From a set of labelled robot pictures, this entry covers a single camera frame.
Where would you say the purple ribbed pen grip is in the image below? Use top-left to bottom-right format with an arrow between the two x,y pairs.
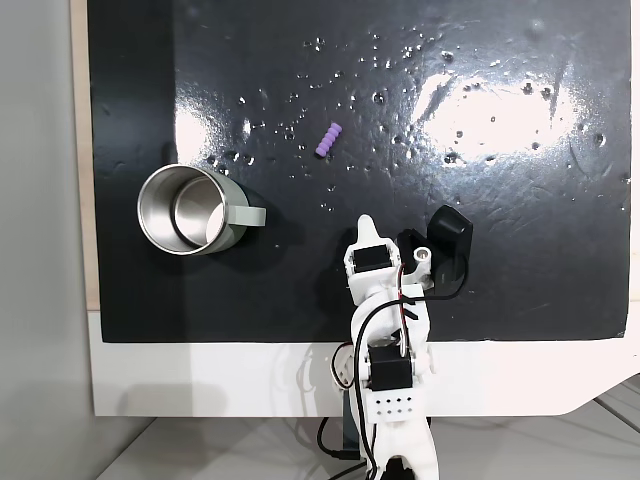
315,121 -> 343,158

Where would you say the black power cable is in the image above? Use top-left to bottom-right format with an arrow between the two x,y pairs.
316,417 -> 362,462

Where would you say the grey-green steel mug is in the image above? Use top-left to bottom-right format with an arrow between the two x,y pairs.
137,163 -> 268,257

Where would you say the black oval camera box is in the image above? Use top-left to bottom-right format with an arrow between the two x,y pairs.
396,204 -> 475,297

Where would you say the black table mat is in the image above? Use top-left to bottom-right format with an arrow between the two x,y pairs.
87,0 -> 632,344

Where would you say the dark table clamp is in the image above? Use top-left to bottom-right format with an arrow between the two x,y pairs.
341,393 -> 362,451

